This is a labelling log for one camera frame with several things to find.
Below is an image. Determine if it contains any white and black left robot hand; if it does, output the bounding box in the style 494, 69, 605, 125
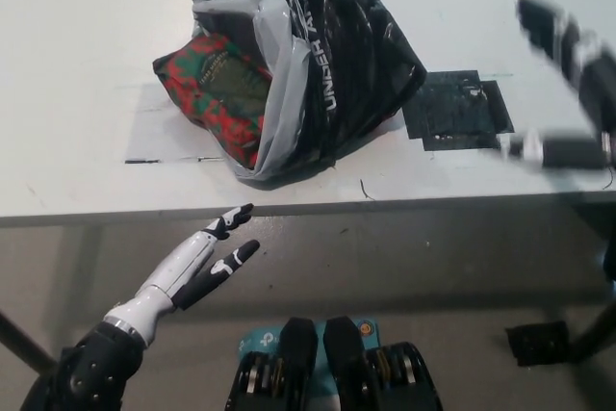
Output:
103, 202, 262, 350

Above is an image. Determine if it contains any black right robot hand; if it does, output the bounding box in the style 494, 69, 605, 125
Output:
495, 0, 616, 174

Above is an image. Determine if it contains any red green coffee bean bag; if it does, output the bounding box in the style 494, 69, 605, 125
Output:
152, 34, 275, 171

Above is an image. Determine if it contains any black grey plastic bag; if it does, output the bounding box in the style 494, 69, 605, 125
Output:
191, 0, 428, 191

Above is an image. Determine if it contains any teal router box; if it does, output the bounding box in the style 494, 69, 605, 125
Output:
238, 317, 381, 411

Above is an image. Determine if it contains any black tape patch on table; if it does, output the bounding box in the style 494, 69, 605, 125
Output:
401, 68, 515, 152

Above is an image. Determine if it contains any black metal table leg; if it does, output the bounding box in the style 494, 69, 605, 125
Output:
572, 285, 616, 364
0, 309, 59, 369

